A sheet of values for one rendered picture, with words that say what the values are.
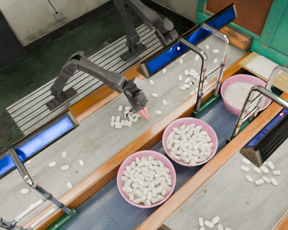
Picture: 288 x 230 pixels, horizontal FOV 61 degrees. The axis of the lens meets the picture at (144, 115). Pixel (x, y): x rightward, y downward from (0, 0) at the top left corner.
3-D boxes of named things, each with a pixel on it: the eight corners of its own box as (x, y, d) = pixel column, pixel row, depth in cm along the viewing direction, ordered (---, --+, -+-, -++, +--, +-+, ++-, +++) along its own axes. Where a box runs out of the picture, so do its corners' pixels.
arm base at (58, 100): (73, 85, 150) (67, 79, 153) (45, 103, 143) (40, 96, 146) (77, 93, 156) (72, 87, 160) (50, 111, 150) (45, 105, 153)
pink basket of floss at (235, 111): (219, 120, 135) (222, 110, 127) (216, 84, 150) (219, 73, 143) (270, 122, 131) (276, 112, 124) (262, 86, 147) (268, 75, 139)
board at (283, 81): (237, 64, 146) (237, 63, 145) (253, 52, 151) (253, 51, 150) (288, 95, 130) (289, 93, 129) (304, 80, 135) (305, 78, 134)
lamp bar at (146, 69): (136, 70, 111) (134, 59, 105) (225, 12, 131) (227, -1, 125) (147, 80, 107) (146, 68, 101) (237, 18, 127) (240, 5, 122)
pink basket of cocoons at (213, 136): (153, 159, 125) (152, 151, 117) (175, 120, 137) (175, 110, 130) (203, 182, 116) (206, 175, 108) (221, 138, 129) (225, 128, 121)
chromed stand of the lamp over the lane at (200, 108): (171, 99, 146) (172, 37, 110) (194, 82, 153) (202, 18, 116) (195, 118, 137) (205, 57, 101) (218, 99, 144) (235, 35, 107)
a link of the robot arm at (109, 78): (128, 75, 124) (72, 45, 118) (122, 89, 119) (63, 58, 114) (120, 88, 134) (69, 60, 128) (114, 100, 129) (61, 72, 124)
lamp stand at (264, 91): (225, 142, 127) (248, 84, 91) (249, 120, 133) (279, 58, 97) (257, 168, 118) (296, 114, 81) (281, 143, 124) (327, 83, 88)
